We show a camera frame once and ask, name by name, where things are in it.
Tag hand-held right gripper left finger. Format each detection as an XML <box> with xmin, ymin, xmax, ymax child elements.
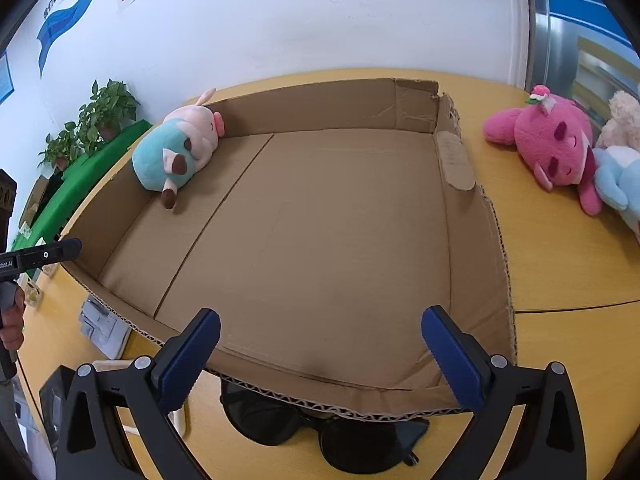
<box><xmin>56</xmin><ymin>308</ymin><xmax>221</xmax><ymax>480</ymax></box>

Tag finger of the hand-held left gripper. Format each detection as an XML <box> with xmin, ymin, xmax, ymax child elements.
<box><xmin>14</xmin><ymin>239</ymin><xmax>82</xmax><ymax>275</ymax></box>

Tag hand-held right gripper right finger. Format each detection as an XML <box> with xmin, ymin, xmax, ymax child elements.
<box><xmin>421</xmin><ymin>305</ymin><xmax>587</xmax><ymax>480</ymax></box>

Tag black sunglasses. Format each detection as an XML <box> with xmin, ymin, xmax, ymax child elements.
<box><xmin>220</xmin><ymin>380</ymin><xmax>431</xmax><ymax>473</ymax></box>

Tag brown cardboard box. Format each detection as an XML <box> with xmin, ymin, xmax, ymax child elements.
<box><xmin>59</xmin><ymin>78</ymin><xmax>516</xmax><ymax>418</ymax></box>

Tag wooden desktop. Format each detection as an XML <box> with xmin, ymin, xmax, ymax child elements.
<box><xmin>10</xmin><ymin>67</ymin><xmax>640</xmax><ymax>480</ymax></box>

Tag person's left hand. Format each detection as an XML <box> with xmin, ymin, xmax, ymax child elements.
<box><xmin>0</xmin><ymin>284</ymin><xmax>27</xmax><ymax>352</ymax></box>

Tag small potted green plant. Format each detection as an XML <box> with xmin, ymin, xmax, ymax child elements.
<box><xmin>39</xmin><ymin>122</ymin><xmax>83</xmax><ymax>171</ymax></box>

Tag white moulded plastic tray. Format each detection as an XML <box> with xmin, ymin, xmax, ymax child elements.
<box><xmin>79</xmin><ymin>295</ymin><xmax>132</xmax><ymax>361</ymax></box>

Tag green cabinet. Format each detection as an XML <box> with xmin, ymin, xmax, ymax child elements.
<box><xmin>20</xmin><ymin>120</ymin><xmax>153</xmax><ymax>241</ymax></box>

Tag teal and pink pig plush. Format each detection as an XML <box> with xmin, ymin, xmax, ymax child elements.
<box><xmin>132</xmin><ymin>87</ymin><xmax>224</xmax><ymax>211</ymax></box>

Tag large potted green plant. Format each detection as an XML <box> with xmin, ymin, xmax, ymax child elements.
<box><xmin>77</xmin><ymin>78</ymin><xmax>141</xmax><ymax>143</ymax></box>

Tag white plush toy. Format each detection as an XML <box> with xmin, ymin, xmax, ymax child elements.
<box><xmin>620</xmin><ymin>204</ymin><xmax>640</xmax><ymax>247</ymax></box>

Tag pink plush toy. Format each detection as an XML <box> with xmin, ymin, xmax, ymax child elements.
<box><xmin>483</xmin><ymin>85</ymin><xmax>603</xmax><ymax>217</ymax></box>

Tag light blue plush toy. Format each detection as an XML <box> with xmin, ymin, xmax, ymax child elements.
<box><xmin>594</xmin><ymin>146</ymin><xmax>640</xmax><ymax>212</ymax></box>

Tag beige plush bear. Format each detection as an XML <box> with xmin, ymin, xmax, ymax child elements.
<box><xmin>595</xmin><ymin>90</ymin><xmax>640</xmax><ymax>152</ymax></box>

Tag blue lettered door band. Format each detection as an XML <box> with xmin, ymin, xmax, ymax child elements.
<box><xmin>547</xmin><ymin>0</ymin><xmax>638</xmax><ymax>43</ymax></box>

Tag blue framed wall poster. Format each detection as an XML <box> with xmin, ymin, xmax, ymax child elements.
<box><xmin>0</xmin><ymin>52</ymin><xmax>15</xmax><ymax>106</ymax></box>

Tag blue ribbon wall decal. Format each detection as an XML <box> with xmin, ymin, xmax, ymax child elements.
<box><xmin>36</xmin><ymin>0</ymin><xmax>121</xmax><ymax>78</ymax></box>

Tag glass door with metal frame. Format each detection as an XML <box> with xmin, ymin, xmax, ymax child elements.
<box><xmin>525</xmin><ymin>0</ymin><xmax>640</xmax><ymax>126</ymax></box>

